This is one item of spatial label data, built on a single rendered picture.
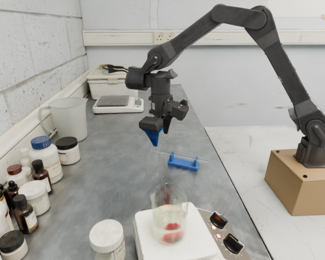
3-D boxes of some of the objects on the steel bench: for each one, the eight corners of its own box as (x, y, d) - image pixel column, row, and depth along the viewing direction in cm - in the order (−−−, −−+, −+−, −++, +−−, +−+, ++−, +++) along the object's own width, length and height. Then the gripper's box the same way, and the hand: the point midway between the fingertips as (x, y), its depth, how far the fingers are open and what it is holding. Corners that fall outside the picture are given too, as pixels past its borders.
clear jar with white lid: (89, 275, 41) (82, 245, 38) (100, 246, 46) (95, 217, 43) (122, 278, 41) (118, 248, 37) (129, 248, 46) (126, 220, 43)
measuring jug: (46, 151, 81) (36, 112, 75) (43, 137, 91) (33, 101, 85) (97, 139, 90) (92, 102, 83) (88, 127, 100) (83, 94, 93)
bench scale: (143, 113, 116) (143, 104, 114) (92, 114, 115) (91, 106, 113) (143, 102, 133) (143, 94, 131) (99, 102, 132) (98, 95, 130)
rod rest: (199, 165, 73) (200, 156, 72) (197, 171, 70) (198, 161, 69) (170, 159, 76) (171, 150, 75) (167, 164, 74) (167, 155, 72)
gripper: (162, 84, 75) (162, 127, 82) (136, 100, 59) (139, 151, 66) (179, 85, 73) (178, 129, 80) (158, 102, 57) (159, 156, 64)
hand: (160, 129), depth 71 cm, fingers open, 9 cm apart
